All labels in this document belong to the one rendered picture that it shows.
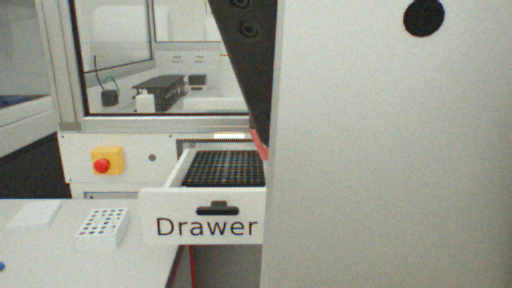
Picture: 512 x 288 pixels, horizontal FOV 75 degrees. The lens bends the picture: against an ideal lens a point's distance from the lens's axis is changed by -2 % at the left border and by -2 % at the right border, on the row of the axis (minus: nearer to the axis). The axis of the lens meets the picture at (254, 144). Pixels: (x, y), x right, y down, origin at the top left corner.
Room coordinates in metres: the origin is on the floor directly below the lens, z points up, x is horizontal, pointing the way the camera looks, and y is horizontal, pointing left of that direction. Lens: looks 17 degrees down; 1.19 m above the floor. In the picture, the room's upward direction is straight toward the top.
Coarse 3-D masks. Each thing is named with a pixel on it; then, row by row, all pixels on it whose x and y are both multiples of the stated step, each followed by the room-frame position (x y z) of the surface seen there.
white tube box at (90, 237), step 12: (96, 216) 0.69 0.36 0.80; (108, 216) 0.70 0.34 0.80; (120, 216) 0.70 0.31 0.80; (84, 228) 0.65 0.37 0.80; (96, 228) 0.65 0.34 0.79; (120, 228) 0.66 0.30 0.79; (84, 240) 0.61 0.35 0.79; (96, 240) 0.61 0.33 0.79; (108, 240) 0.62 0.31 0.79; (120, 240) 0.65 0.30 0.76
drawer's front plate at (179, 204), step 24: (144, 192) 0.55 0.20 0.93; (168, 192) 0.55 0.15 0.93; (192, 192) 0.55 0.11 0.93; (216, 192) 0.56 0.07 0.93; (240, 192) 0.56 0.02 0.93; (264, 192) 0.56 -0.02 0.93; (144, 216) 0.55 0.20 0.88; (168, 216) 0.55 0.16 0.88; (192, 216) 0.55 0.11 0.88; (216, 216) 0.56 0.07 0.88; (240, 216) 0.56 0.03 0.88; (264, 216) 0.56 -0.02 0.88; (144, 240) 0.55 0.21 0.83; (168, 240) 0.55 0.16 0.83; (192, 240) 0.55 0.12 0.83; (216, 240) 0.56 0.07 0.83; (240, 240) 0.56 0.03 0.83
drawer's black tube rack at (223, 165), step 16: (192, 160) 0.80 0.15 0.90; (208, 160) 0.80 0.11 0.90; (224, 160) 0.80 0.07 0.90; (240, 160) 0.80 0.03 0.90; (256, 160) 0.80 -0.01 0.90; (192, 176) 0.70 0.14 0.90; (208, 176) 0.70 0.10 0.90; (224, 176) 0.69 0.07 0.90; (240, 176) 0.69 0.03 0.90; (256, 176) 0.69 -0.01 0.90
